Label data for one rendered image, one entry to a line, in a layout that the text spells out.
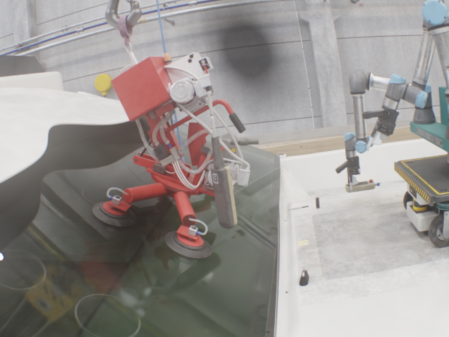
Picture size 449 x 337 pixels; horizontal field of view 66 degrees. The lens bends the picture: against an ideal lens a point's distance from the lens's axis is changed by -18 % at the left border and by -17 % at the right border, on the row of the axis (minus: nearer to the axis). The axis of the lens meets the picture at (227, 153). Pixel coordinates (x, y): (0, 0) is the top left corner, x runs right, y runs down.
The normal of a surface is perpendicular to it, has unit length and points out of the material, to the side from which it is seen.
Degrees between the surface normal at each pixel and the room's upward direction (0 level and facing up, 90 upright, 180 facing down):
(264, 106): 90
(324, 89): 90
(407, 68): 90
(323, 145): 90
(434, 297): 7
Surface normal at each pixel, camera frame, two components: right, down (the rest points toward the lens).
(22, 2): -0.11, 0.22
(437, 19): -0.54, 0.11
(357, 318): -0.16, -0.90
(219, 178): -0.68, 0.24
